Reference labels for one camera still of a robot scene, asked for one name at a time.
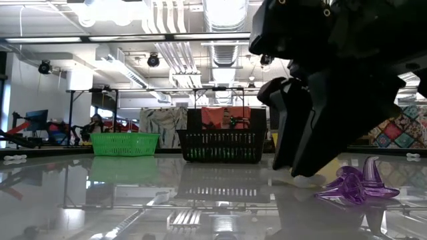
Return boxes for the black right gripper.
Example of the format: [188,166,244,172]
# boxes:
[290,0,427,178]

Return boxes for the purple and white toy pieces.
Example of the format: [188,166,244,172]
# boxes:
[361,156,401,200]

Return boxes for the black computer monitor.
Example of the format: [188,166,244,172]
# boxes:
[269,105,278,131]
[23,109,49,132]

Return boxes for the distant black robot gripper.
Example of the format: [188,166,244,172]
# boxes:
[230,115,250,129]

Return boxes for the person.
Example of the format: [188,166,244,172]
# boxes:
[222,108,234,129]
[87,113,108,134]

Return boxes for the colourful patchwork quilt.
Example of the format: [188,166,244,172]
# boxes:
[368,105,427,149]

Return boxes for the black plastic basket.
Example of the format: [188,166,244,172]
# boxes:
[175,128,268,164]

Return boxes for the purple translucent witch hat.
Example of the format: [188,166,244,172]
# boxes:
[315,165,368,206]

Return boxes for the orange cloth backdrop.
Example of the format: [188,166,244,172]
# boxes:
[201,106,252,129]

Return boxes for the marble patterned panel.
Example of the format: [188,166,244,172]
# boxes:
[139,107,188,149]

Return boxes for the green plastic basket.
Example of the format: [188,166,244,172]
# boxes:
[89,132,161,157]

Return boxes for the black metal stand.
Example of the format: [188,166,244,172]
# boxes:
[66,87,120,147]

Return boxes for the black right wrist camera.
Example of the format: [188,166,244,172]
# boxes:
[248,0,334,61]

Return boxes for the black overhead frame bar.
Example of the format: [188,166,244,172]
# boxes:
[0,30,252,44]

